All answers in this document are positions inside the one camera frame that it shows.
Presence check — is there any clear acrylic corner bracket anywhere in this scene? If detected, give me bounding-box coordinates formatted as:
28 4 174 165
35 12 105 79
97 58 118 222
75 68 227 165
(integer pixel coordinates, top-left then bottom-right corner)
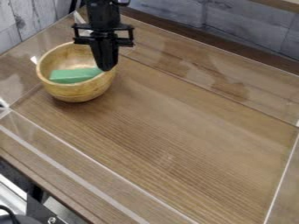
74 10 91 36

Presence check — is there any black cable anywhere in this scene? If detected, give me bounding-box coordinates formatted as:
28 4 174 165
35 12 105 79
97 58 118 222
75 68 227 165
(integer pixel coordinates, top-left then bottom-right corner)
0 205 19 224

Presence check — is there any green rectangular block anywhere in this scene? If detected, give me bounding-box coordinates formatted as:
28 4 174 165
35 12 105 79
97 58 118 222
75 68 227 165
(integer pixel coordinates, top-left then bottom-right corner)
50 67 103 84

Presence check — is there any black metal bracket with bolt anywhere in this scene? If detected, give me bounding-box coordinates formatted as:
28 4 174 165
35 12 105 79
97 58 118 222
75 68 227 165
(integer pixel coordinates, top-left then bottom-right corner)
26 195 68 224

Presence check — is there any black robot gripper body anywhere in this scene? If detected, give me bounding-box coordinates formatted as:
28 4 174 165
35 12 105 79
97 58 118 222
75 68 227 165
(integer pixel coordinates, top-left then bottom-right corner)
72 0 135 47

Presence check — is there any clear acrylic tray wall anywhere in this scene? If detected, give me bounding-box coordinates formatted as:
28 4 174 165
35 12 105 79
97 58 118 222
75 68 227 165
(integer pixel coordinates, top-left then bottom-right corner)
0 10 299 224

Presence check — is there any round wooden bowl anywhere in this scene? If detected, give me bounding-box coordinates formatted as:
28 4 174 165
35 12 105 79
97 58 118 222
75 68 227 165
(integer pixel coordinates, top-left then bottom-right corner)
36 42 117 102

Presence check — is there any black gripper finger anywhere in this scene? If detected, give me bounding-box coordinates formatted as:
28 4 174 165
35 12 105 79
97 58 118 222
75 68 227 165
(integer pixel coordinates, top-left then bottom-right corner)
105 38 118 71
90 38 106 70

